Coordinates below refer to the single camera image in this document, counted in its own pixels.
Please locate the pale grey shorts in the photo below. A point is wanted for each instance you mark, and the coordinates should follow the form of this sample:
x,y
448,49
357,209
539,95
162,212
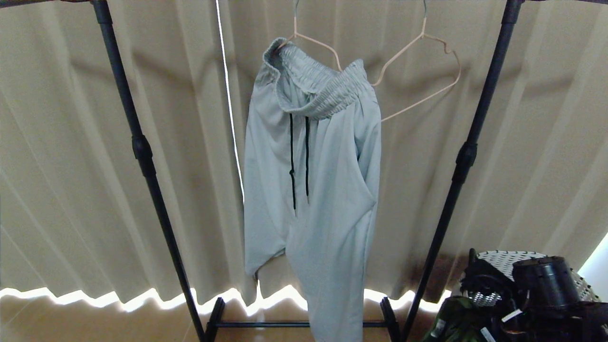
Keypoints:
x,y
327,190

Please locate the pink clothes hanger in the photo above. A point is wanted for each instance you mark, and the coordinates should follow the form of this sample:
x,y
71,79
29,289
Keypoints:
x,y
313,42
427,97

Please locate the green garment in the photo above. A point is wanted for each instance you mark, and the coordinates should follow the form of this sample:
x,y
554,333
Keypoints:
x,y
456,318

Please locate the black clothes rack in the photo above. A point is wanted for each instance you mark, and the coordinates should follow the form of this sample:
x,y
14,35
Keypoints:
x,y
142,152

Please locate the white laundry basket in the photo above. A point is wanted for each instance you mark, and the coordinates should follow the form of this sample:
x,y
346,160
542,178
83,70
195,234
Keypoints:
x,y
498,261

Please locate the beige curtain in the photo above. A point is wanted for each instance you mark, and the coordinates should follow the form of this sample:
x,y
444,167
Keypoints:
x,y
71,142

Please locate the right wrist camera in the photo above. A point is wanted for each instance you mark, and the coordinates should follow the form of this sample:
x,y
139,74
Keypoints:
x,y
484,278

